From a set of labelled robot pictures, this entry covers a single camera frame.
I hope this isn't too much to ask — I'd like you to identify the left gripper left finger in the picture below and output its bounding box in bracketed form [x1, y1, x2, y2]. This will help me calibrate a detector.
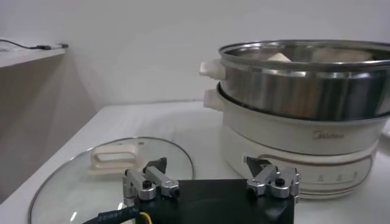
[122, 156, 180, 208]

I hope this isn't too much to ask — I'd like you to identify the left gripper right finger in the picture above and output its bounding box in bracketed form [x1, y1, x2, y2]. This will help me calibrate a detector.
[245, 155, 301, 203]

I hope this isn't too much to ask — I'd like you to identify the glass pot lid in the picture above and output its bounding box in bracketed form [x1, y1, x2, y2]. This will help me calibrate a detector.
[27, 136, 194, 224]

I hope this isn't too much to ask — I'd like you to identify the white steamed baozi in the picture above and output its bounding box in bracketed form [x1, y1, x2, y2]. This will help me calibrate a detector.
[267, 52, 293, 63]
[312, 47, 374, 63]

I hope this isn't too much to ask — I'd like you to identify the stainless steel steamer basket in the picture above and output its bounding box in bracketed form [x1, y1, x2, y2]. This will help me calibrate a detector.
[199, 39, 390, 121]

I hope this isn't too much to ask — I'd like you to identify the cream electric cooking pot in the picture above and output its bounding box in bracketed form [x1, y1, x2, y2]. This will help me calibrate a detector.
[203, 82, 390, 200]

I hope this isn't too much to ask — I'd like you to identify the white side desk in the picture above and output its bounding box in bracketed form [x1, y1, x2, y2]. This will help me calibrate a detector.
[0, 45, 98, 205]

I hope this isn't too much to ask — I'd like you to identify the black desk cable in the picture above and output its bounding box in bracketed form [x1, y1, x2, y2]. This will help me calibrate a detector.
[0, 38, 53, 50]

